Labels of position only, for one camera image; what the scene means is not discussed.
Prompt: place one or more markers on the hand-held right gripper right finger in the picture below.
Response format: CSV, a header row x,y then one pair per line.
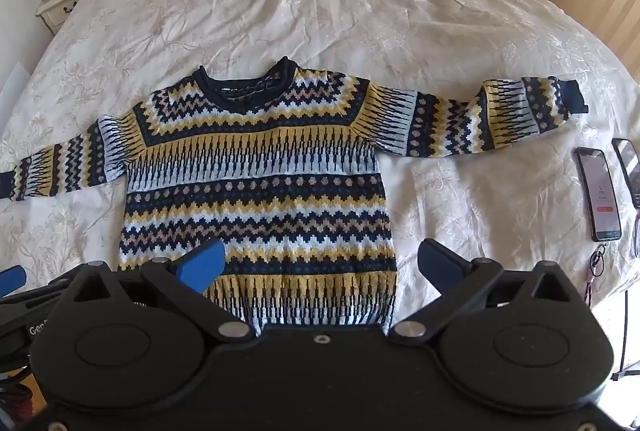
x,y
439,261

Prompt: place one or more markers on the bed with cream bedspread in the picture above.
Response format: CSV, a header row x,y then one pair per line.
x,y
350,11

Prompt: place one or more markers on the smartphone with dark screen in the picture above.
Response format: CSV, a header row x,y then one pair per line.
x,y
630,171

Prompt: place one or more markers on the navy yellow white patterned sweater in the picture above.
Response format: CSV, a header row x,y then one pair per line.
x,y
260,171

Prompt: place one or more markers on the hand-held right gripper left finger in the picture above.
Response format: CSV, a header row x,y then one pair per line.
x,y
205,267

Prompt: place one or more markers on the smartphone with white screen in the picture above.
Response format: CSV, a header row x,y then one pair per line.
x,y
602,196

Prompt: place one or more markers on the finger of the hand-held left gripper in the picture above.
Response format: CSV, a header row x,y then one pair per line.
x,y
12,278

